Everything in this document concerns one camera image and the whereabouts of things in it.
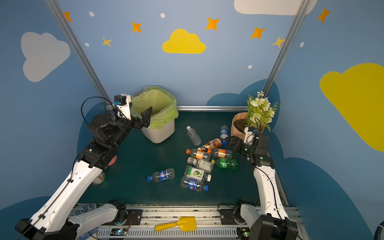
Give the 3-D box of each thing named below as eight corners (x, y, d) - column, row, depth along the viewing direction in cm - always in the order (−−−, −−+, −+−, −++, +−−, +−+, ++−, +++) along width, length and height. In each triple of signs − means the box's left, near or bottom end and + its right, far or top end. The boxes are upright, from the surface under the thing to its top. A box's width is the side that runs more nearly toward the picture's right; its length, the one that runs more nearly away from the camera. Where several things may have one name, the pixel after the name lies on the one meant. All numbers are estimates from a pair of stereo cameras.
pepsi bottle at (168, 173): (148, 184, 85) (147, 181, 82) (148, 174, 89) (147, 172, 86) (175, 178, 87) (175, 176, 85) (174, 169, 91) (174, 167, 88)
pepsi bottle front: (179, 187, 85) (179, 184, 81) (182, 177, 89) (182, 174, 85) (207, 195, 82) (208, 193, 79) (209, 185, 86) (210, 182, 82)
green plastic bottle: (215, 168, 92) (216, 166, 89) (215, 160, 95) (215, 158, 93) (237, 168, 92) (238, 166, 89) (235, 160, 95) (236, 158, 93)
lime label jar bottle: (182, 176, 89) (182, 174, 87) (185, 165, 93) (185, 164, 91) (210, 183, 86) (210, 181, 84) (212, 172, 90) (212, 170, 88)
